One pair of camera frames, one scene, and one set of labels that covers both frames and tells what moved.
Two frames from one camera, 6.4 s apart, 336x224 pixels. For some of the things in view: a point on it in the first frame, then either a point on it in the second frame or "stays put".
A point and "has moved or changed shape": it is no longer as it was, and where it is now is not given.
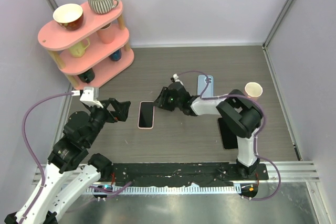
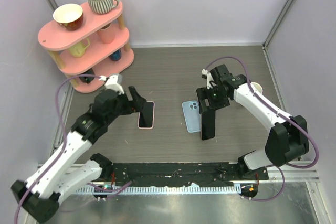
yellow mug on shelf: (78, 50) stays put
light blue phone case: (202, 83) has moved or changed shape
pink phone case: (146, 115) stays put
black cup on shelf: (87, 76) stays put
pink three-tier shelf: (94, 53) stays put
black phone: (146, 114) stays put
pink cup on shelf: (107, 34) stays put
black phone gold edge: (229, 138) to (208, 125)
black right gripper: (163, 96) to (203, 93)
